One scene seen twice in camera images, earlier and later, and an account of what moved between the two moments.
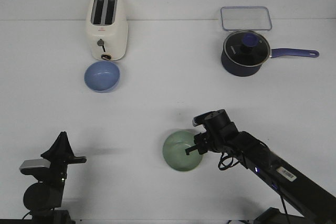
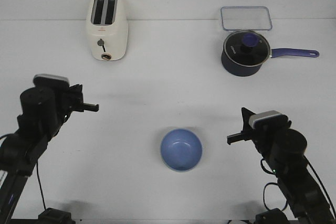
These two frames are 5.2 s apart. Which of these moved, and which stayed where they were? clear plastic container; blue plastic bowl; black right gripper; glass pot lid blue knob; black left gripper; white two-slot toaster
Moved: blue plastic bowl; black right gripper; black left gripper
Stayed: clear plastic container; white two-slot toaster; glass pot lid blue knob
